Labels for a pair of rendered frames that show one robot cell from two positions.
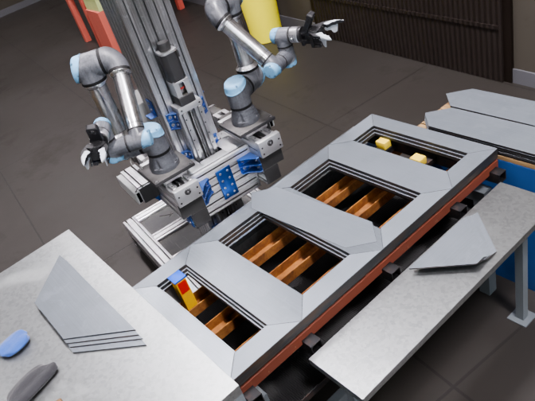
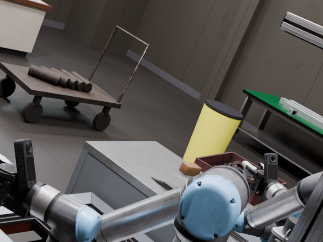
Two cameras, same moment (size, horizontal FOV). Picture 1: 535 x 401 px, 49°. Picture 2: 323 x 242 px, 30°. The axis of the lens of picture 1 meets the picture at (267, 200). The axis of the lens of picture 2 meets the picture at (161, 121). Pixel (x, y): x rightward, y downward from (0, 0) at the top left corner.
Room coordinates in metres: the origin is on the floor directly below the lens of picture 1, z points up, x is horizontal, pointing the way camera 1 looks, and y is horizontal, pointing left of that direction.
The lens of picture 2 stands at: (3.81, -0.80, 2.04)
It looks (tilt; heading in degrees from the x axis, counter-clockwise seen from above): 14 degrees down; 153
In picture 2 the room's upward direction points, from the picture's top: 23 degrees clockwise
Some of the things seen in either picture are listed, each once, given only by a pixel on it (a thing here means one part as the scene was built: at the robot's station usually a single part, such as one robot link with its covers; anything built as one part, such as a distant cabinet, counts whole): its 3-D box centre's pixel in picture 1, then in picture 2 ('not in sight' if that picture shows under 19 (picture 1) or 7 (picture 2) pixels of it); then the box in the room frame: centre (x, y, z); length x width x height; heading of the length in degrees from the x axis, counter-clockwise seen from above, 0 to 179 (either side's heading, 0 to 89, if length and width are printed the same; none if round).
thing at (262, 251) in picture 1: (292, 227); not in sight; (2.19, -0.07, 0.70); 1.66 x 0.08 x 0.05; 120
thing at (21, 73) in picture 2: not in sight; (71, 69); (-2.35, 1.13, 0.54); 1.32 x 0.77 x 1.09; 113
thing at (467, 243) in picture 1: (464, 247); not in sight; (1.63, -0.68, 0.77); 0.45 x 0.20 x 0.04; 120
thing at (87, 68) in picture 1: (107, 107); not in sight; (2.55, 0.56, 1.41); 0.15 x 0.12 x 0.55; 88
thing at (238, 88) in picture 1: (237, 91); not in sight; (2.75, -0.03, 1.20); 0.13 x 0.12 x 0.14; 139
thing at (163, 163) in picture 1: (162, 157); not in sight; (2.55, 0.43, 1.09); 0.15 x 0.15 x 0.10
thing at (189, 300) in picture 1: (185, 294); not in sight; (1.88, 0.46, 0.78); 0.05 x 0.05 x 0.19; 30
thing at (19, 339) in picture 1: (13, 343); not in sight; (1.59, 1.02, 1.06); 0.12 x 0.10 x 0.03; 138
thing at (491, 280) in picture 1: (485, 242); not in sight; (2.05, -0.96, 0.34); 0.06 x 0.06 x 0.68; 30
